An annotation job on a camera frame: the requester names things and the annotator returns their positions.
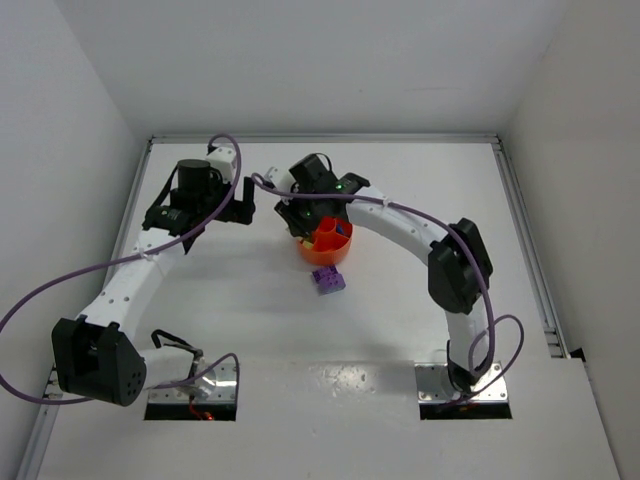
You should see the orange round divided container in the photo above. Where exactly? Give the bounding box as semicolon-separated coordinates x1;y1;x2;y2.
297;217;353;267

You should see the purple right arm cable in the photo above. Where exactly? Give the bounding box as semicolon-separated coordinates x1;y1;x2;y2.
250;172;525;396

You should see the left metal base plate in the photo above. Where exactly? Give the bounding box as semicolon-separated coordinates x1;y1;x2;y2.
147;362;237;405

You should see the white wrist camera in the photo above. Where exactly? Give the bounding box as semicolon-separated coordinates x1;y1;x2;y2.
205;146;237;183
264;167;295;193

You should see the metal base plate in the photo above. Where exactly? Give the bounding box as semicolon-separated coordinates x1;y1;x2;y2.
415;363;509;406
147;362;237;405

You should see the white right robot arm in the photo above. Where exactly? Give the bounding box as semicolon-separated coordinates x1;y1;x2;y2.
265;153;495;393

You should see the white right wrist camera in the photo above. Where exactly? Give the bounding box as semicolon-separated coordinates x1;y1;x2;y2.
264;167;295;193

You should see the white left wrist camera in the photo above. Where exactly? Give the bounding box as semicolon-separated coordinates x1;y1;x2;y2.
205;146;237;183

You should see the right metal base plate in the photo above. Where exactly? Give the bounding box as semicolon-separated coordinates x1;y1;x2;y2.
415;363;509;406

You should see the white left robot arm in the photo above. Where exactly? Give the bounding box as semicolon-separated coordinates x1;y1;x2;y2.
52;147;255;406

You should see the purple lego block stack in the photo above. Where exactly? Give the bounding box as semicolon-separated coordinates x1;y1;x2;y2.
311;265;346;295

